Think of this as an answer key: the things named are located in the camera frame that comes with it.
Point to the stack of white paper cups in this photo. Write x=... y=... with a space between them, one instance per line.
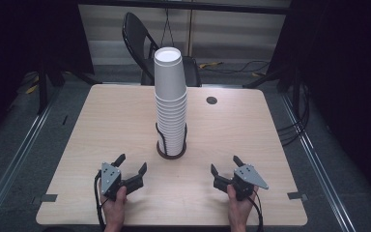
x=170 y=96

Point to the person's right hand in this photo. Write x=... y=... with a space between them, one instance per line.
x=238 y=208

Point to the metal floor rail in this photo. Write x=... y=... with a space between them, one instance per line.
x=13 y=161
x=319 y=161

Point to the dark round table grommet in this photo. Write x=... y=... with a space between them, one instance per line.
x=212 y=100

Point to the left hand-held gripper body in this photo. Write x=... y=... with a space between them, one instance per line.
x=111 y=180

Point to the black curtain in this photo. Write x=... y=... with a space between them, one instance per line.
x=344 y=64
x=19 y=38

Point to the yellow floor marker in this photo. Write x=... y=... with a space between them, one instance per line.
x=31 y=89

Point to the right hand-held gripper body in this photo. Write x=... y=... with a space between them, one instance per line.
x=246 y=180

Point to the person's left hand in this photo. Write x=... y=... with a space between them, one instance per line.
x=114 y=206

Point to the black folding chair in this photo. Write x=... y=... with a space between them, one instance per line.
x=138 y=42

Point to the grey tape strip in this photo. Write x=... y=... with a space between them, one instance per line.
x=46 y=198
x=297 y=195

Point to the light wooden wall post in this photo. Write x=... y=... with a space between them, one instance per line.
x=190 y=32

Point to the black stand leg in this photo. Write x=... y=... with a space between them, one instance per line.
x=264 y=80
x=42 y=90

